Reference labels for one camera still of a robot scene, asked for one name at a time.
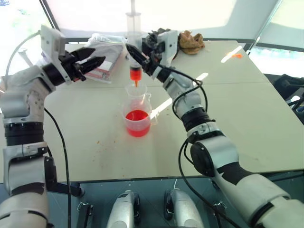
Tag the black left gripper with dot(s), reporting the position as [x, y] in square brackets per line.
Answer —
[70, 66]

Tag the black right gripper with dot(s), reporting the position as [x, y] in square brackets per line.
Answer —
[154, 51]

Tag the large clear plastic syringe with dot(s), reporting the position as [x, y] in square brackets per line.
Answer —
[135, 73]

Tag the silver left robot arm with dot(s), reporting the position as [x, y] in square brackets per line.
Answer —
[21, 99]

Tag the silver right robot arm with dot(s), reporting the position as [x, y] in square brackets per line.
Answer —
[213, 142]

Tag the empty clear measuring cup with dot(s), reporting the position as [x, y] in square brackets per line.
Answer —
[142, 96]

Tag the clear cup with red liquid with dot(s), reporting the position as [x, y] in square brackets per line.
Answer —
[137, 126]

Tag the white plastic packet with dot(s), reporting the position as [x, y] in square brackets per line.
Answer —
[104, 50]

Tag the crumpled brown cloth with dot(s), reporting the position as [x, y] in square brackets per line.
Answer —
[191, 41]

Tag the small orange scrap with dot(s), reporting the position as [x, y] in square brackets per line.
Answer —
[237, 56]

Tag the silver left robot leg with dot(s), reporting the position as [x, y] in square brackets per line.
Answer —
[123, 209]

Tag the silver robot leg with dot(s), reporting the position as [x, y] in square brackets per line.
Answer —
[183, 209]
[123, 209]

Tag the black chair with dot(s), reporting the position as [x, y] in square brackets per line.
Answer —
[288, 88]

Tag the metal table latch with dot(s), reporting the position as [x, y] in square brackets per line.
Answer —
[84, 211]
[220, 209]

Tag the silver right robot leg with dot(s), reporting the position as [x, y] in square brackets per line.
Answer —
[183, 209]

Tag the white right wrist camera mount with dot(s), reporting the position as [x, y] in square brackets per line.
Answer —
[171, 41]

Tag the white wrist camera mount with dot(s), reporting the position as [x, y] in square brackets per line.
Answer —
[171, 41]
[51, 40]

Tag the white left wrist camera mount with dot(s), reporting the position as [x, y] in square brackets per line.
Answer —
[51, 40]

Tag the black table frame bracket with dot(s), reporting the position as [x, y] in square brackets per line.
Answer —
[64, 188]

